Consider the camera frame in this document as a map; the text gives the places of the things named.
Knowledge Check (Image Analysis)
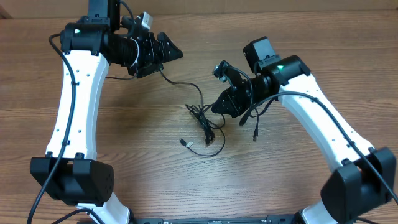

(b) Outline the black cable bundle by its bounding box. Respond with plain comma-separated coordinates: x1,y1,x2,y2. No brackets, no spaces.
105,68,260,157

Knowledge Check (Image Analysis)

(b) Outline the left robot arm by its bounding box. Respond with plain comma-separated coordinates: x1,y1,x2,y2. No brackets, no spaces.
30,0,183,223

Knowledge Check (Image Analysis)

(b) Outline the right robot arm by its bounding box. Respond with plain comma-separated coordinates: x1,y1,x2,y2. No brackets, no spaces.
211,37,397,223

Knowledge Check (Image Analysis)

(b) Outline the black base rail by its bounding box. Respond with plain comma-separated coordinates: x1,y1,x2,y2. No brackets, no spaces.
131,214,305,224

